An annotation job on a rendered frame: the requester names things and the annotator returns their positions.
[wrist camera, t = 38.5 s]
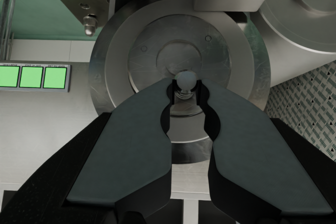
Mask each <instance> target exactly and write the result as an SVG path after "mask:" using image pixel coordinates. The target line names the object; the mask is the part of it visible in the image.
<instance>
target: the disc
mask: <svg viewBox="0 0 336 224"><path fill-rule="evenodd" d="M157 1H161V0H132V1H130V2H128V3H127V4H126V5H124V6H123V7H122V8H120V9H119V10H118V11H117V12H116V13H115V14H114V15H113V16H112V17H111V18H110V19H109V20H108V22H107V23H106V24H105V26H104V27H103V29H102V30H101V32H100V33H99V35H98V37H97V39H96V41H95V44H94V46H93V49H92V53H91V56H90V61H89V69H88V82H89V90H90V95H91V99H92V102H93V105H94V108H95V110H96V112H97V114H98V116H99V115H101V114H102V113H103V112H106V113H110V112H112V111H113V110H114V109H115V106H114V105H113V103H112V101H111V98H110V96H109V93H108V90H107V86H106V81H105V60H106V55H107V51H108V48H109V45H110V43H111V40H112V38H113V36H114V35H115V33H116V31H117V30H118V29H119V27H120V26H121V25H122V24H123V22H124V21H125V20H126V19H127V18H128V17H130V16H131V15H132V14H133V13H135V12H136V11H138V10H139V9H141V8H143V7H145V6H147V5H149V4H151V3H154V2H157ZM223 12H225V13H226V14H227V15H228V16H230V17H231V18H232V19H233V20H234V21H235V22H236V23H237V24H238V26H239V27H240V28H241V30H242V31H243V33H244V34H245V36H246V38H247V40H248V42H249V45H250V47H251V50H252V54H253V59H254V82H253V87H252V90H251V94H250V96H249V99H248V101H250V102H251V103H253V104H254V105H255V106H257V107H258V108H259V109H261V110H262V111H264V109H265V107H266V104H267V101H268V97H269V93H270V87H271V65H270V59H269V54H268V51H267V48H266V45H265V43H264V40H263V38H262V36H261V34H260V33H259V31H258V29H257V28H256V26H255V25H254V24H253V22H252V21H251V20H250V19H249V18H248V17H247V15H246V14H245V13H244V12H242V11H223ZM171 145H172V148H171V154H172V164H176V165H183V164H193V163H199V162H203V161H207V160H210V158H211V152H212V146H213V141H212V140H211V139H210V137H208V138H205V139H202V140H198V141H193V142H186V143H173V142H172V143H171Z"/></svg>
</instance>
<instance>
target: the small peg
mask: <svg viewBox="0 0 336 224"><path fill-rule="evenodd" d="M174 79H175V89H174V93H175V95H176V96H177V97H178V98H179V99H181V100H187V99H190V98H191V97H192V96H193V94H194V92H195V91H196V89H197V87H198V80H199V78H198V76H197V74H196V73H195V72H194V71H192V70H189V69H183V70H181V71H179V72H178V73H177V74H176V75H175V77H174Z"/></svg>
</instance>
